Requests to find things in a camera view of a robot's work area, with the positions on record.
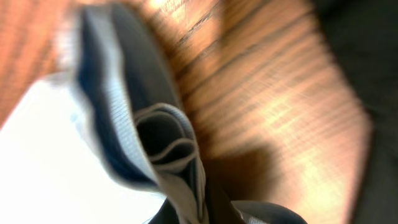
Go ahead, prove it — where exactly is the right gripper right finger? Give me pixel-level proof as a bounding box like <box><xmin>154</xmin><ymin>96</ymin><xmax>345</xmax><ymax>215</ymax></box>
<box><xmin>205</xmin><ymin>179</ymin><xmax>307</xmax><ymax>224</ymax></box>

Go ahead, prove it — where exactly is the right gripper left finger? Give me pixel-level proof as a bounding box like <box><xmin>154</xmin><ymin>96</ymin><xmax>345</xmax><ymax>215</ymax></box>
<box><xmin>148</xmin><ymin>199</ymin><xmax>180</xmax><ymax>224</ymax></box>

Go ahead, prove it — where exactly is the light blue t-shirt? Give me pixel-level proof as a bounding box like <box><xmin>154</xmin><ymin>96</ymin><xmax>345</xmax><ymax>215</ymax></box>
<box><xmin>1</xmin><ymin>3</ymin><xmax>210</xmax><ymax>224</ymax></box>

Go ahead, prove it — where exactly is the black t-shirt on right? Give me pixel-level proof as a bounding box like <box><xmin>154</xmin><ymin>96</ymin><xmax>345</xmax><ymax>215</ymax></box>
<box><xmin>312</xmin><ymin>0</ymin><xmax>397</xmax><ymax>223</ymax></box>

